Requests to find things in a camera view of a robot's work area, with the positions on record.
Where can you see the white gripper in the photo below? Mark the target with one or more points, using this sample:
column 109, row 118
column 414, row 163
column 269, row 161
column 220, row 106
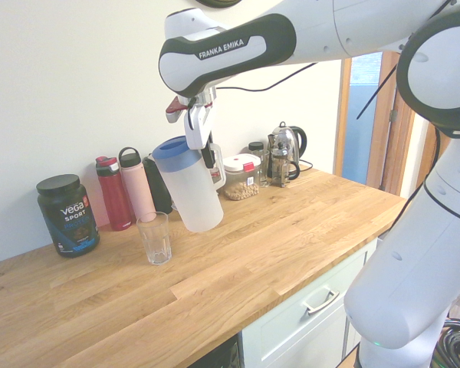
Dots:
column 197, row 128

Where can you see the red water bottle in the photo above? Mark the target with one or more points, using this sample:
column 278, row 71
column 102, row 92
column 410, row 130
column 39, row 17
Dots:
column 113, row 199

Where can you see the cereal container with white lid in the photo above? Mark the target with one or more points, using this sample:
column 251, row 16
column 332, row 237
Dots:
column 239, row 180

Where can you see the clear faceted drinking glass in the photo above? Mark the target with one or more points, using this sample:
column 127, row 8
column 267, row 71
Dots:
column 155, row 241

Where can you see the red wrist camera mount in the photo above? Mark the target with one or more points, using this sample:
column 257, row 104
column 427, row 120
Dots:
column 175, row 106

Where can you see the glass French press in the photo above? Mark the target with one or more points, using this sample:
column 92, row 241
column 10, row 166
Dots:
column 281, row 161

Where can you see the black dishwasher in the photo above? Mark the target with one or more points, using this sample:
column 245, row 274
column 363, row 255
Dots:
column 218, row 354

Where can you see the translucent pitcher with blue lid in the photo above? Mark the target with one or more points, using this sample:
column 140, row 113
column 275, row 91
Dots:
column 193, row 191

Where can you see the wooden door frame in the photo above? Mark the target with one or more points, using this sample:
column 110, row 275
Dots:
column 383, row 153

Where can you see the black water bottle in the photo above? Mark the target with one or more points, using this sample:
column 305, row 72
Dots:
column 157, row 188

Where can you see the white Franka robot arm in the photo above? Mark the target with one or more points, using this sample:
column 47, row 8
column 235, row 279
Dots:
column 406, row 268

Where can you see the stainless steel electric kettle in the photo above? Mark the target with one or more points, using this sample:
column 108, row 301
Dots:
column 293, row 140

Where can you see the pink water bottle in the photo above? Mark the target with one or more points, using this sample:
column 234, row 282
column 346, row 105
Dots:
column 136, row 184

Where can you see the clear glass mug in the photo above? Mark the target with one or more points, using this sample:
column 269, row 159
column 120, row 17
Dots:
column 264, row 170

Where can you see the black Vega protein tub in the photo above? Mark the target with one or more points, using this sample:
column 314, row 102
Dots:
column 67, row 218

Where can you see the glass jar with black lid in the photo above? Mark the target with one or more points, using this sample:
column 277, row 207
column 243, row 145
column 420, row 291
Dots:
column 255, row 147

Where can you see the white cabinet drawer front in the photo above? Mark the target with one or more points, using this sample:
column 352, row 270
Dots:
column 299, row 333

